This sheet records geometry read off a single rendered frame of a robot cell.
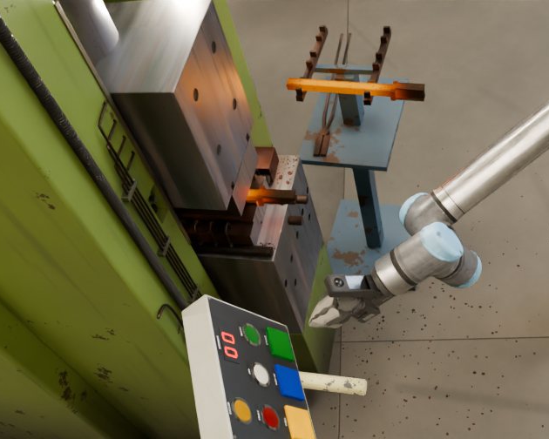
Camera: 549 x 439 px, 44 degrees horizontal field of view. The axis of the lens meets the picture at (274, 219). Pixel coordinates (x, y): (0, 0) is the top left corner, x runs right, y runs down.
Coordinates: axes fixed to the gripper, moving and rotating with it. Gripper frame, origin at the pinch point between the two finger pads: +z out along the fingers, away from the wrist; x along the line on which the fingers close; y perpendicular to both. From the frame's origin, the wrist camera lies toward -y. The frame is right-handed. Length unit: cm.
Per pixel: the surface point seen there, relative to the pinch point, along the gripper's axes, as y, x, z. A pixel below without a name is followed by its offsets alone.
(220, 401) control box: -21.6, -18.3, 11.9
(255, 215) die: 4.2, 41.5, 10.5
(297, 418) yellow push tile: -0.1, -19.0, 10.3
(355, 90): 18, 71, -25
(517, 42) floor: 160, 177, -63
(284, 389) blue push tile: -2.3, -12.7, 10.3
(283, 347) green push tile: 1.3, -1.2, 10.2
